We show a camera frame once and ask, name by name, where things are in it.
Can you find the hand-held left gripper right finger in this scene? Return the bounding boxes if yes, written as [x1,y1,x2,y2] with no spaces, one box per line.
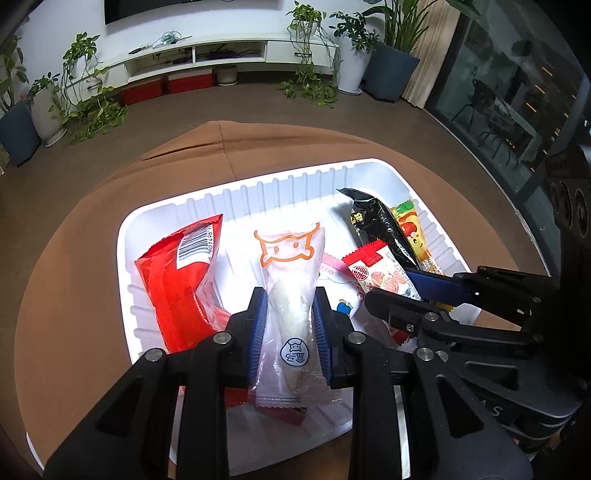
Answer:
[313,286,534,480]

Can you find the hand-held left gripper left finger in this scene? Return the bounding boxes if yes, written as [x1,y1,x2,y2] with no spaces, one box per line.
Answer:
[44,286,269,480]

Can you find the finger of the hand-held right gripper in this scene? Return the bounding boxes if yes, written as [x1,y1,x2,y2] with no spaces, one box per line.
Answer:
[405,265,561,330]
[365,288,541,358]

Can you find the small red strawberry snack packet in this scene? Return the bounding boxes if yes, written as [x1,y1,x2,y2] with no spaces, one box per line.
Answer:
[342,240,423,347]

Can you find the pink snack packet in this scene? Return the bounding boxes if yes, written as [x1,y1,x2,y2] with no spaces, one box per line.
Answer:
[318,253,370,319]

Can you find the yellow orange snack packet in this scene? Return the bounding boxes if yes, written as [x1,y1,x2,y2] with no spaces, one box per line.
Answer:
[390,198,455,315]

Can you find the clear packet orange cat print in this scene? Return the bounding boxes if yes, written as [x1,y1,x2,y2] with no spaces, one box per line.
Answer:
[247,222,345,409]

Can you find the black snack packet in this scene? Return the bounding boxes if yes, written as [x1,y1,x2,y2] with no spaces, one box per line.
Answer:
[336,187,446,278]

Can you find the large red snack packet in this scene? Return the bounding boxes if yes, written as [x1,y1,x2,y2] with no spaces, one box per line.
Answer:
[134,213,250,409]

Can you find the white foam tray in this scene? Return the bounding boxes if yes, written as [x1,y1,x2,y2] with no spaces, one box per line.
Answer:
[25,158,483,478]

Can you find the glass sliding door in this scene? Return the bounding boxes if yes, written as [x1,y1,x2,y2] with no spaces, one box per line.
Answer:
[425,0,591,241]

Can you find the beige curtain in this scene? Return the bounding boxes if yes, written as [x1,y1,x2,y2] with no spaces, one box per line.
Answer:
[401,0,462,109]

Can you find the big-leaf plant in blue-grey pot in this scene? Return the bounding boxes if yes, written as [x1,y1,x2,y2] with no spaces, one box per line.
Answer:
[362,0,481,103]

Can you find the plant in tall white pot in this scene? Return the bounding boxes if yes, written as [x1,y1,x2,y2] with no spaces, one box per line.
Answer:
[329,10,379,96]

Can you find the red storage box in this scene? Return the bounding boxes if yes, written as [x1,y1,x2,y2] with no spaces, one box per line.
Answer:
[121,78,164,106]
[167,71,214,94]

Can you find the white television cabinet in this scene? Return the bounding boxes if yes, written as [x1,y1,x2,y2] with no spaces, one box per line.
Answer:
[60,31,342,95]

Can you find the plant in white ribbed pot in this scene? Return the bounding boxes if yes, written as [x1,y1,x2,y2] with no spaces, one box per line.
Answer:
[28,73,68,147]

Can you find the trailing pothos plant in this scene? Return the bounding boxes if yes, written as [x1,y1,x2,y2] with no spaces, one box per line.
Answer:
[279,0,342,107]
[48,31,130,146]

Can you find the tall plant in blue-grey pot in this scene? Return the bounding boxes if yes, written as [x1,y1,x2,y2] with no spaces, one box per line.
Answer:
[0,34,42,167]

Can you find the tangled cables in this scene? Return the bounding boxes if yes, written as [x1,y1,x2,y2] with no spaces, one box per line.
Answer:
[151,28,194,48]

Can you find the wall television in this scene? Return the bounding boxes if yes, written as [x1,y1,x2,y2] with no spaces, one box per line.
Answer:
[104,0,281,26]

